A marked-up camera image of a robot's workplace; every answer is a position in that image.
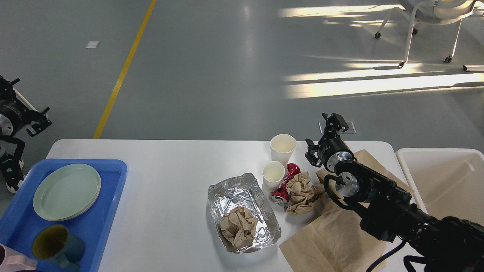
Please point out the pink mug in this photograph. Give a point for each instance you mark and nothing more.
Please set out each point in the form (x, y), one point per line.
(13, 261)

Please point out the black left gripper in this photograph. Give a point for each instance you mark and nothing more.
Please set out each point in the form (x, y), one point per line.
(14, 115)

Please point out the small white paper cup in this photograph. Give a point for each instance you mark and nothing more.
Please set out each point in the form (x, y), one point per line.
(273, 173)

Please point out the crumpled brown paper in tray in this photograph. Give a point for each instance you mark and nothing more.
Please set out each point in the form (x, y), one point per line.
(238, 227)

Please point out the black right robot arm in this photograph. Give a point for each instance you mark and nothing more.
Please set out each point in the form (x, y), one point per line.
(447, 245)

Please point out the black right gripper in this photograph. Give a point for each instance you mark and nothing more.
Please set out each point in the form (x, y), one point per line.
(332, 150)

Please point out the white chair on castors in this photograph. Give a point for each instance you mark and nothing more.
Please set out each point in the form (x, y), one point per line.
(431, 12)

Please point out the aluminium foil tray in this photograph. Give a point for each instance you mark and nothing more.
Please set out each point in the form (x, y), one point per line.
(244, 191)

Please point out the black and white shoe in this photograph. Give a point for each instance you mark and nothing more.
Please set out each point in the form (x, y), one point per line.
(11, 170)

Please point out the crushed red soda can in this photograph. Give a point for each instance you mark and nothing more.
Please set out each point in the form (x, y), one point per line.
(281, 195)

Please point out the light green plate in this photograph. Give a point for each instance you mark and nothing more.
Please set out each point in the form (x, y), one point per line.
(67, 192)

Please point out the brown paper bag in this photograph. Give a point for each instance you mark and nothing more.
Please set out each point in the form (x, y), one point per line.
(333, 242)

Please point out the white plastic bin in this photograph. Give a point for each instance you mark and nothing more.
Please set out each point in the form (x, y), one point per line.
(446, 181)

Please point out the crumpled brown paper ball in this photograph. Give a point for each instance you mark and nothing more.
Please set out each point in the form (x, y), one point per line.
(302, 195)

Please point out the tall white paper cup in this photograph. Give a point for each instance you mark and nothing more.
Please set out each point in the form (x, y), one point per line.
(282, 146)

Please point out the dark teal mug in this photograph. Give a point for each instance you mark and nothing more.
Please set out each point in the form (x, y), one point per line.
(59, 246)

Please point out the blue plastic tray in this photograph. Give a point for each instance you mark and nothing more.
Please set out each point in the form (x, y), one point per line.
(20, 224)

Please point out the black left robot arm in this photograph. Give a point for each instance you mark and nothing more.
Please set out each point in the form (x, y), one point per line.
(5, 140)

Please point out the yellow plate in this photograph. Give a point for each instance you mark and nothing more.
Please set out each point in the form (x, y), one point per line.
(92, 206)

